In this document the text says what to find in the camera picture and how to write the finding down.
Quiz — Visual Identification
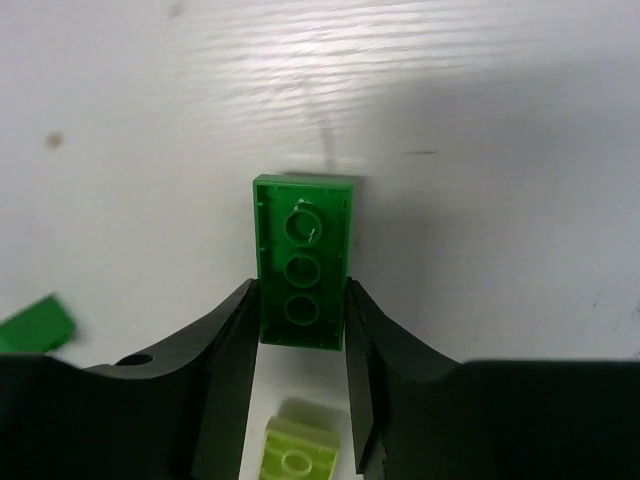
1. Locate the dark green small lego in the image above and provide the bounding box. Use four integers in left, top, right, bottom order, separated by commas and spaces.
1, 295, 76, 353

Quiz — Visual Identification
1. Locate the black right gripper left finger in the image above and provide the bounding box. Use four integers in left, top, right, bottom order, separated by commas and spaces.
1, 280, 260, 479

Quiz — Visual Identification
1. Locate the light green 2x3 lego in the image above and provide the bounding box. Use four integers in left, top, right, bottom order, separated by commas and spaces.
257, 397, 343, 480

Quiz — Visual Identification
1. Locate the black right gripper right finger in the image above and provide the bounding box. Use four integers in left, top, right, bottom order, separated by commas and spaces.
344, 280, 639, 479

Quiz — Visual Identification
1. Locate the dark green long lego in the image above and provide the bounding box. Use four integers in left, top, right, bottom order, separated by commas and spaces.
252, 174, 355, 351

